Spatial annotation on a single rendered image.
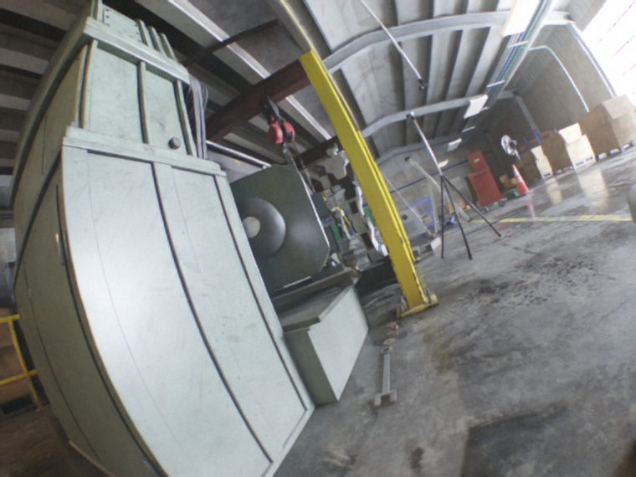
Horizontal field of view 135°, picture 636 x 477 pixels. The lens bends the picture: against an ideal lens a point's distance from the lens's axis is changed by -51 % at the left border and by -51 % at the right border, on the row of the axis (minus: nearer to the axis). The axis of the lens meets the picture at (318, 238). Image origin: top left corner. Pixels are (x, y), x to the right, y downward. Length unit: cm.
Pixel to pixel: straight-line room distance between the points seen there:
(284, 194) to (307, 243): 20
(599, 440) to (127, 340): 80
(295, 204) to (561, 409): 99
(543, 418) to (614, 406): 15
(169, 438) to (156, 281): 30
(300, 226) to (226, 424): 70
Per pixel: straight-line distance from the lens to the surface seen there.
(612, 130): 688
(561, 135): 849
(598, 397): 64
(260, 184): 103
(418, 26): 830
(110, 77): 90
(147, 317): 53
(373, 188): 144
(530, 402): 66
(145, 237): 58
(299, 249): 97
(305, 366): 86
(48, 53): 190
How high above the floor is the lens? 45
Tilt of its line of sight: 4 degrees up
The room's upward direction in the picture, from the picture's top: 22 degrees counter-clockwise
